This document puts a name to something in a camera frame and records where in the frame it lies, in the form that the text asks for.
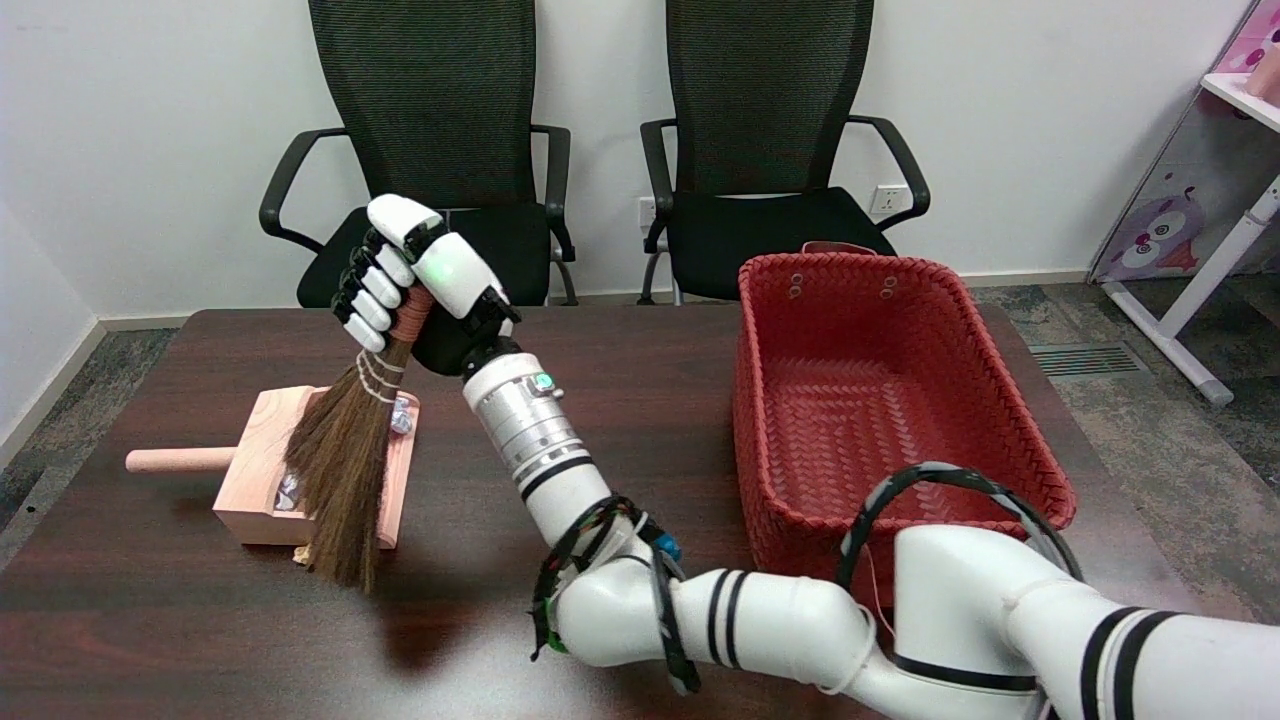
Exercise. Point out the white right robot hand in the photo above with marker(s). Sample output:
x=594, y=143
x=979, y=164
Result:
x=455, y=275

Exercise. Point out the white paper ball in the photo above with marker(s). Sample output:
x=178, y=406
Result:
x=403, y=417
x=288, y=496

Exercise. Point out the brown straw hand broom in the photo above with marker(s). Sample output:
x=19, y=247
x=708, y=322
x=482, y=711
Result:
x=340, y=470

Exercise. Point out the orange paper ball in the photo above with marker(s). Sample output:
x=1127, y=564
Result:
x=301, y=553

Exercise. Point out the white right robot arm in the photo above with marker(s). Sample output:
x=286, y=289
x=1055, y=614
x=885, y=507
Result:
x=540, y=440

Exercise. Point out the wooden dustpan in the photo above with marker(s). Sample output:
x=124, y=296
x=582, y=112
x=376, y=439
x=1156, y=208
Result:
x=250, y=470

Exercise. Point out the black mesh office chair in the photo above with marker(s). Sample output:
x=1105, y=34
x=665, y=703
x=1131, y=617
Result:
x=430, y=100
x=770, y=100

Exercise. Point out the red woven basket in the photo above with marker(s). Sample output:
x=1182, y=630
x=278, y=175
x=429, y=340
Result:
x=860, y=420

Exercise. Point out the grey floor vent grille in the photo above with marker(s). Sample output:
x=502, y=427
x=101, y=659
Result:
x=1085, y=360

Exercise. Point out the owl print side panel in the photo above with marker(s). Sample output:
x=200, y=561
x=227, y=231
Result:
x=1160, y=235

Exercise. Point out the pink white shelf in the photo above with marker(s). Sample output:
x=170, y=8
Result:
x=1235, y=92

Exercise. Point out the pink cylinder cup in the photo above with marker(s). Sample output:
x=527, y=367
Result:
x=1268, y=72

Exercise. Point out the white wall power outlet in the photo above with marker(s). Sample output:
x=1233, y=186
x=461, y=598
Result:
x=646, y=212
x=885, y=200

